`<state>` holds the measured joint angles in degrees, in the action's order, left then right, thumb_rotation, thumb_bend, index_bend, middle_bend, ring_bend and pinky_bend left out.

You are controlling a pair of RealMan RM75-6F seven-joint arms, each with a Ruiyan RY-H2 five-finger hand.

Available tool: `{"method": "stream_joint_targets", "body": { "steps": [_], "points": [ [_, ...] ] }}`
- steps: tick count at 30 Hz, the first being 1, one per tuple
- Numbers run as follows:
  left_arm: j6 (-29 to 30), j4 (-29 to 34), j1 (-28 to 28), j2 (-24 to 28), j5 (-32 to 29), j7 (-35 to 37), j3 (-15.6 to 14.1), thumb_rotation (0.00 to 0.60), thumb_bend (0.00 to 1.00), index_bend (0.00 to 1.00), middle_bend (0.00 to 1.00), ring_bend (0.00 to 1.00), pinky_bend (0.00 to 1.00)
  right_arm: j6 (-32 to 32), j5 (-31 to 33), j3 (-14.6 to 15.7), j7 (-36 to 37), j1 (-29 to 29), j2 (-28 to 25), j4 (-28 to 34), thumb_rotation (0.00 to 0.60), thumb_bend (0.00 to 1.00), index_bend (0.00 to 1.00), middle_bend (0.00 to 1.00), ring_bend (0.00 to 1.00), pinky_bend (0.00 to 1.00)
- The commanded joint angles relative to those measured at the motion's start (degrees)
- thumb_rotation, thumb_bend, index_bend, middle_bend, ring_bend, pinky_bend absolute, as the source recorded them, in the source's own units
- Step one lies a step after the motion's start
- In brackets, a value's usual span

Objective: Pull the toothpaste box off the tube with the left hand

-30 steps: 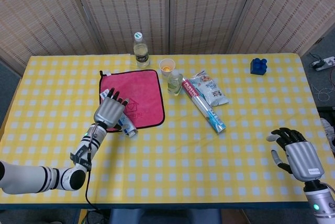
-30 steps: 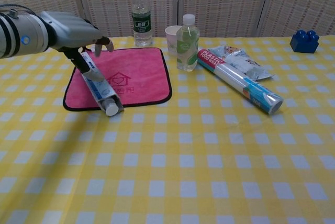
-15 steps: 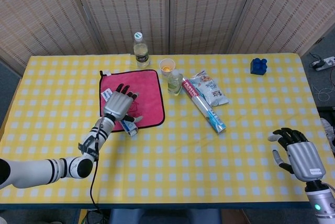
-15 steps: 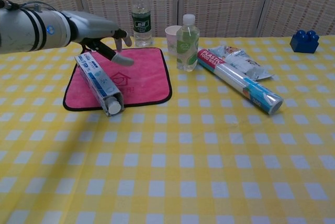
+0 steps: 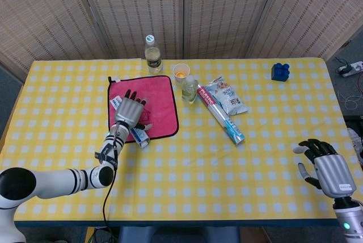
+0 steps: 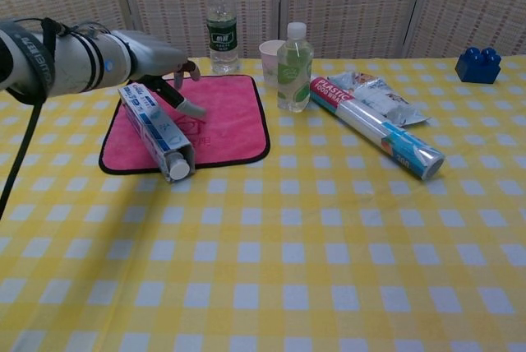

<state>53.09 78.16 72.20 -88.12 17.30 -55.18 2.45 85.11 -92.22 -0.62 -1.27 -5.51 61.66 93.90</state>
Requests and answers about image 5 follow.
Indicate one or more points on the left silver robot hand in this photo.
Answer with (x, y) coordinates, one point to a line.
(129, 111)

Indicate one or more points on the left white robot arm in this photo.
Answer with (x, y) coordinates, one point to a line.
(54, 180)

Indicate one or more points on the tall bottle dark green label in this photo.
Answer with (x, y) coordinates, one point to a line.
(153, 61)

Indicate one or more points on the blue white toothpaste box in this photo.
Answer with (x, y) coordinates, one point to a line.
(141, 138)

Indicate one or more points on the white power strip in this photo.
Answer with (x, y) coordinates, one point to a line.
(351, 68)

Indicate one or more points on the blue toy building block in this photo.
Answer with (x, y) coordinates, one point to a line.
(280, 72)

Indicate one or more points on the white blue snack bag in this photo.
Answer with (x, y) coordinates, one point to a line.
(229, 98)

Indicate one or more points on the blue seat cushion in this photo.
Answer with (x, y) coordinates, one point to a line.
(175, 234)

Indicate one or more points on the white paper cup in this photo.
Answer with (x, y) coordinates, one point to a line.
(181, 73)

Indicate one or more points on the beige woven folding screen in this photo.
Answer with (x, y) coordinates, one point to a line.
(227, 13)

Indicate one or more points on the yellow white checked tablecloth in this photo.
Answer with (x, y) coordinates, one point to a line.
(198, 169)

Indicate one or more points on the grey white cloth bundle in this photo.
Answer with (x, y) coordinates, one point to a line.
(356, 140)

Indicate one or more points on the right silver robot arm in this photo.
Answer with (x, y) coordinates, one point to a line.
(350, 223)

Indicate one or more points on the pink towel with black trim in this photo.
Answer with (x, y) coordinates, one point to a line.
(158, 98)

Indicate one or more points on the short bottle light green label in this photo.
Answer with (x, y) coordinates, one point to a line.
(189, 91)

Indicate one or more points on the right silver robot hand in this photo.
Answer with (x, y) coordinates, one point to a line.
(334, 173)

